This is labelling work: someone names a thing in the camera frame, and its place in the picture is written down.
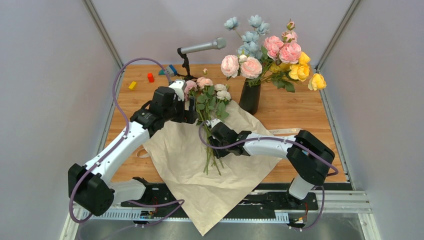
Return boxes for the flower stems bunch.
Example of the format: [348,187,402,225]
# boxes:
[184,76,232,175]

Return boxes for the peach paper bouquet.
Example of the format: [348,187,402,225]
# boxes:
[143,121,280,235]

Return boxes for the beige ribbon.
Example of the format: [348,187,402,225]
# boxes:
[136,127,303,159]

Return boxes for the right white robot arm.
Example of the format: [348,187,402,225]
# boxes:
[203,119,339,209]

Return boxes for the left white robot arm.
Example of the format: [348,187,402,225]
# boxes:
[68,86,197,216]

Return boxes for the black vase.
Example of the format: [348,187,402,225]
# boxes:
[239,81,261,115]

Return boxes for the flowers in vase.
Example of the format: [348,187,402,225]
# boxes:
[220,15,327,93]

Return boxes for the red block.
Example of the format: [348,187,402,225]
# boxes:
[147,72,155,83]

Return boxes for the black microphone tripod stand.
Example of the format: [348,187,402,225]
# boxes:
[177,49,198,81]

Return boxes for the yellow block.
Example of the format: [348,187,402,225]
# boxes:
[128,81,137,91]

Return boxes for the silver microphone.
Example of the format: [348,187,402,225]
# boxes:
[177,37,227,55]

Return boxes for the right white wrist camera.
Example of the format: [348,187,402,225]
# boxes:
[205,118,222,129]

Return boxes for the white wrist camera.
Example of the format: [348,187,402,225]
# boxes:
[168,79,187,102]
[205,118,222,129]

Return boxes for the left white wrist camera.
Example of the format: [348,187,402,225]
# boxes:
[168,79,187,102]

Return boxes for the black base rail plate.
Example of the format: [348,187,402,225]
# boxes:
[115,182,354,224]

